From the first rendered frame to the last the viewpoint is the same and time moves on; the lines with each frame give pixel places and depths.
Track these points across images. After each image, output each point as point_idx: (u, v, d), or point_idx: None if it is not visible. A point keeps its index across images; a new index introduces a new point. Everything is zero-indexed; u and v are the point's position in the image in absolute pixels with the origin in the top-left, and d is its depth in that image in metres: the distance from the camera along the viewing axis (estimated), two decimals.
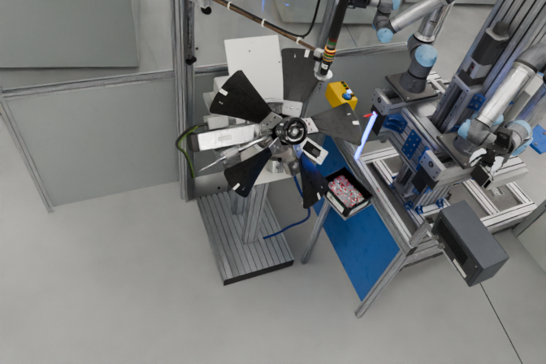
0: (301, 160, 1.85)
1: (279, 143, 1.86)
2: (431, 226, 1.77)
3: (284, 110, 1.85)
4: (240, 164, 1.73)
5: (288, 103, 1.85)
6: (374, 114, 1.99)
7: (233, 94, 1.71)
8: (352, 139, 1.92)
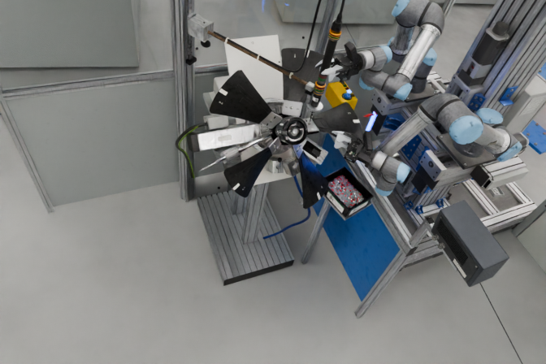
0: (301, 160, 1.85)
1: (279, 143, 1.86)
2: (431, 226, 1.77)
3: (284, 110, 1.85)
4: (240, 164, 1.73)
5: (288, 103, 1.85)
6: (374, 114, 1.99)
7: (233, 94, 1.71)
8: None
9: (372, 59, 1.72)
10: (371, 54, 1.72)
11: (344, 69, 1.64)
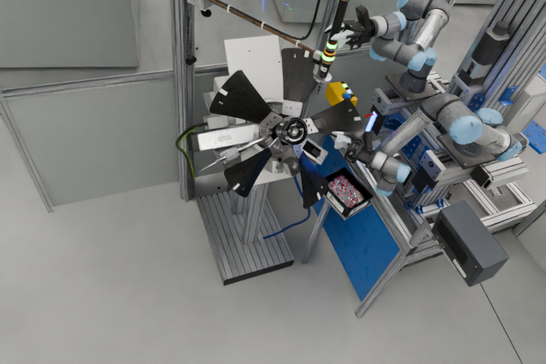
0: (301, 160, 1.85)
1: (279, 143, 1.86)
2: (431, 226, 1.77)
3: (284, 110, 1.85)
4: (240, 164, 1.73)
5: (288, 103, 1.85)
6: (374, 114, 1.99)
7: (233, 94, 1.71)
8: None
9: (384, 25, 1.60)
10: (384, 20, 1.60)
11: (355, 34, 1.52)
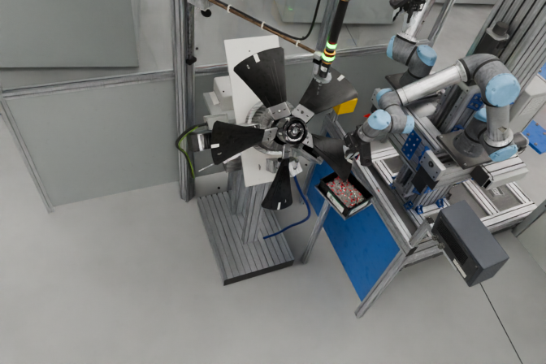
0: (284, 162, 1.82)
1: (274, 136, 1.85)
2: (431, 226, 1.77)
3: (294, 112, 1.87)
4: (232, 126, 1.69)
5: (301, 107, 1.87)
6: None
7: (263, 66, 1.74)
8: (340, 171, 1.90)
9: None
10: None
11: (409, 15, 1.87)
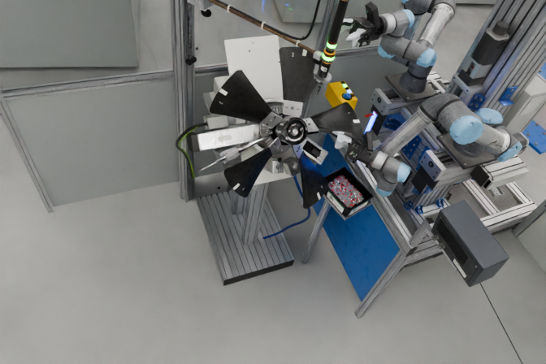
0: (267, 151, 1.79)
1: (273, 126, 1.84)
2: (431, 226, 1.77)
3: (302, 120, 1.89)
4: (250, 85, 1.69)
5: (309, 120, 1.90)
6: (374, 114, 1.99)
7: (305, 62, 1.80)
8: (305, 196, 1.86)
9: (393, 23, 1.61)
10: (393, 18, 1.61)
11: (367, 32, 1.53)
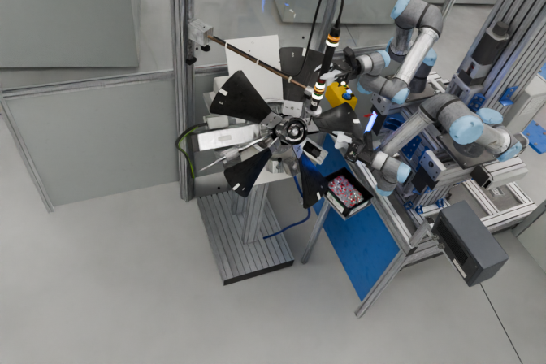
0: (267, 151, 1.79)
1: (273, 126, 1.84)
2: (431, 226, 1.77)
3: (302, 120, 1.89)
4: (250, 85, 1.69)
5: (309, 120, 1.90)
6: (374, 114, 1.99)
7: (305, 62, 1.80)
8: (305, 196, 1.86)
9: (370, 64, 1.73)
10: (370, 59, 1.73)
11: (342, 74, 1.65)
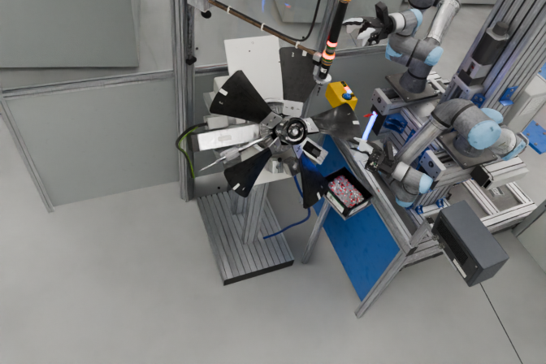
0: (267, 151, 1.79)
1: (273, 126, 1.84)
2: (431, 226, 1.77)
3: (302, 120, 1.88)
4: (250, 85, 1.69)
5: (309, 120, 1.90)
6: (374, 114, 1.99)
7: (305, 62, 1.80)
8: (305, 196, 1.86)
9: (402, 22, 1.64)
10: (402, 17, 1.64)
11: (377, 31, 1.56)
